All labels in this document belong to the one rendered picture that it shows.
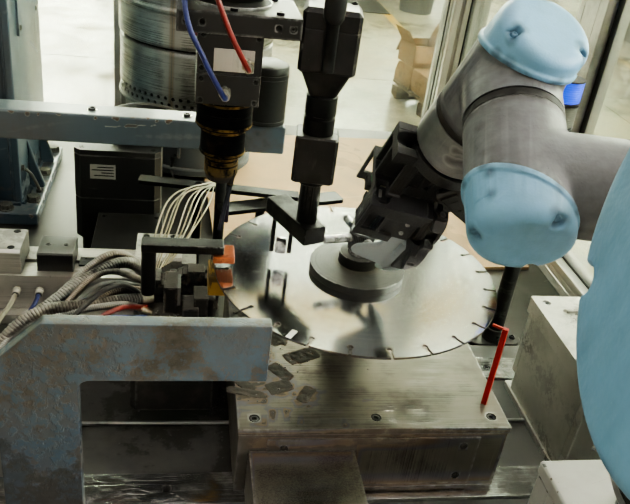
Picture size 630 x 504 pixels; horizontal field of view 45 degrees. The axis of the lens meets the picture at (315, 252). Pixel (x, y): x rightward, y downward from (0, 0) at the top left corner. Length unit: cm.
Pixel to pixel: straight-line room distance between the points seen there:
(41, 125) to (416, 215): 52
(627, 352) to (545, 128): 37
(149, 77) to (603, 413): 132
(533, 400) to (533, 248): 51
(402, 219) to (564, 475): 28
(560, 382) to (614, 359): 77
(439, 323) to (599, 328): 63
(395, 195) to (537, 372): 39
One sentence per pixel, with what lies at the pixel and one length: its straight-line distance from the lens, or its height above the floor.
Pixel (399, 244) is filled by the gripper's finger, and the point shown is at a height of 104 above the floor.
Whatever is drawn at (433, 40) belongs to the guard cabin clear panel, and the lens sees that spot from 195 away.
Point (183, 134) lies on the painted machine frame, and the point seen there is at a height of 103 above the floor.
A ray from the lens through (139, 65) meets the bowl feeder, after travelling 147.
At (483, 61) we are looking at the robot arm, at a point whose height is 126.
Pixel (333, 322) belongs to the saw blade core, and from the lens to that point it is 79.
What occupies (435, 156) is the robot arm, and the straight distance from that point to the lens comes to 65.
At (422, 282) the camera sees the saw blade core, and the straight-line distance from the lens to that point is 89.
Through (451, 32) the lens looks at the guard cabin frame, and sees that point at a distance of 191.
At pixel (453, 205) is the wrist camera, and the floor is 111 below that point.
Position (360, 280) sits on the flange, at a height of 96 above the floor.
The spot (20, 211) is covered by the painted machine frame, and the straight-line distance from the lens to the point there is 137.
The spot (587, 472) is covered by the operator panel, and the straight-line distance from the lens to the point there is 79.
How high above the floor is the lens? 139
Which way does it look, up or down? 29 degrees down
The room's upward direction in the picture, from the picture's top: 8 degrees clockwise
